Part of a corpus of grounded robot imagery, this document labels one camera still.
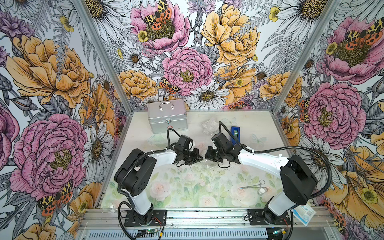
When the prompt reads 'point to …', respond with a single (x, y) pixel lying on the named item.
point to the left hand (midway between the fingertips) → (202, 162)
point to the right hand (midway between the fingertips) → (205, 159)
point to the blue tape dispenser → (235, 132)
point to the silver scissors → (258, 186)
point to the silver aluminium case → (167, 115)
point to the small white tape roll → (261, 191)
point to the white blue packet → (304, 213)
